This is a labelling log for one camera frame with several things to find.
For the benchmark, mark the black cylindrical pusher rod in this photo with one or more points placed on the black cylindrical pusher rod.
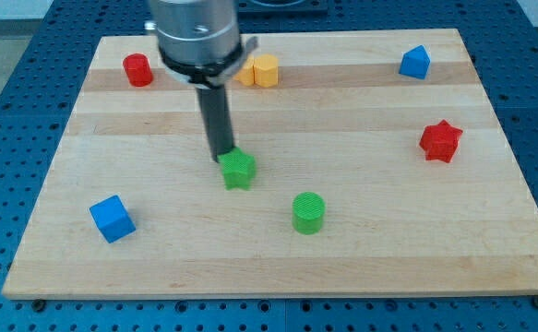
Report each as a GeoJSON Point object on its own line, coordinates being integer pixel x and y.
{"type": "Point", "coordinates": [215, 112]}

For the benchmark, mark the green star block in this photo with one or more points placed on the green star block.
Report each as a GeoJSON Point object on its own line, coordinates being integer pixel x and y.
{"type": "Point", "coordinates": [238, 169]}

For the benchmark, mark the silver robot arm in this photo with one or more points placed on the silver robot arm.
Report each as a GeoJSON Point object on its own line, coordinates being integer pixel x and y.
{"type": "Point", "coordinates": [201, 45]}

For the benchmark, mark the red star block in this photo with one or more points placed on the red star block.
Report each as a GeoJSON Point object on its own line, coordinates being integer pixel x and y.
{"type": "Point", "coordinates": [440, 141]}

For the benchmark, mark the yellow block behind rod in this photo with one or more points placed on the yellow block behind rod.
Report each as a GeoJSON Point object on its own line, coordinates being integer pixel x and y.
{"type": "Point", "coordinates": [246, 74]}

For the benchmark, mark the yellow hexagon block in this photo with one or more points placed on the yellow hexagon block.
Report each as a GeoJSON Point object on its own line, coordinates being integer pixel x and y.
{"type": "Point", "coordinates": [266, 70]}

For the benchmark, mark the red cylinder block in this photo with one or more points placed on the red cylinder block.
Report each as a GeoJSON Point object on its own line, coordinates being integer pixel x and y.
{"type": "Point", "coordinates": [138, 71]}

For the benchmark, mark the green cylinder block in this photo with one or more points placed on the green cylinder block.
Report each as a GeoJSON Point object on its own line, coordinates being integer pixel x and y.
{"type": "Point", "coordinates": [308, 213]}

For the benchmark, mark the blue cube block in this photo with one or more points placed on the blue cube block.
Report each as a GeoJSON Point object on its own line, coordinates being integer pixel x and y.
{"type": "Point", "coordinates": [112, 219]}

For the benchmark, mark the wooden board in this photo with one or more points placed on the wooden board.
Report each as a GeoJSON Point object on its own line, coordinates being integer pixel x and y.
{"type": "Point", "coordinates": [343, 123]}

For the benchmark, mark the blue pentagon block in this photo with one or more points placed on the blue pentagon block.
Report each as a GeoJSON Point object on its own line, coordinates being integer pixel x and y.
{"type": "Point", "coordinates": [415, 63]}

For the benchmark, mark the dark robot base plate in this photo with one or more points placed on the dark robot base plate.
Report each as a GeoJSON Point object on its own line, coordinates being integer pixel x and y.
{"type": "Point", "coordinates": [282, 6]}

